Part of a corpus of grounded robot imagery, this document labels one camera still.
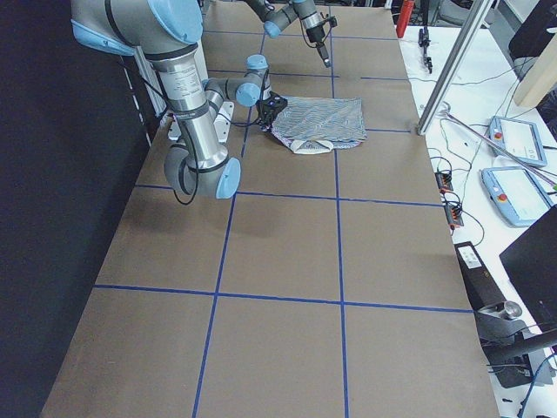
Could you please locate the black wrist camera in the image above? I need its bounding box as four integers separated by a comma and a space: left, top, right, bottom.
323, 15, 338, 28

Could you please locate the black rectangular box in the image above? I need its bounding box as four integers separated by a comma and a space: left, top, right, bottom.
454, 241, 507, 311

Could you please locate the near blue teach pendant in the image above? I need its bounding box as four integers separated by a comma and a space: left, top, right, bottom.
480, 166, 554, 227

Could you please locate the black monitor stand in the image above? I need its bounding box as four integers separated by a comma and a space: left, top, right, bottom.
474, 307, 556, 388

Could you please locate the far blue teach pendant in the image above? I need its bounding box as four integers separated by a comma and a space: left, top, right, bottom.
489, 116, 547, 167

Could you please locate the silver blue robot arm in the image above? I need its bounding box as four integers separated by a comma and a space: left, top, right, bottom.
245, 0, 338, 68
71, 0, 288, 199

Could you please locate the blue teach pendant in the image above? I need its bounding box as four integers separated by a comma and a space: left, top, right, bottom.
480, 166, 554, 227
489, 116, 547, 167

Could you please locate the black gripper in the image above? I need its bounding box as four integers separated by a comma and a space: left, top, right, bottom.
305, 24, 332, 67
257, 98, 287, 131

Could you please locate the blue white striped polo shirt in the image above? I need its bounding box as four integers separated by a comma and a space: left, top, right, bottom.
271, 96, 366, 155

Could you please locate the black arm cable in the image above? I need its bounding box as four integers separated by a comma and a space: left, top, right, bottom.
171, 117, 205, 206

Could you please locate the silver reacher grabber tool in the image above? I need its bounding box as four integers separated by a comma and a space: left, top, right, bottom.
436, 103, 556, 191

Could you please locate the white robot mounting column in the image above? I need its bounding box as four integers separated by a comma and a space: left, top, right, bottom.
167, 41, 234, 145

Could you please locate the black tripod stick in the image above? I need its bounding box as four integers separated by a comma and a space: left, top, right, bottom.
419, 0, 433, 74

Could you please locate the aluminium frame post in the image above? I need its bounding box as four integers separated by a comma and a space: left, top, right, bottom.
416, 0, 493, 135

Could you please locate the red cylinder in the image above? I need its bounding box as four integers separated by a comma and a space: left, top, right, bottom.
396, 0, 414, 38

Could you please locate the black orange terminal block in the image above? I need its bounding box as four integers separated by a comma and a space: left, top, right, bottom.
434, 170, 464, 232

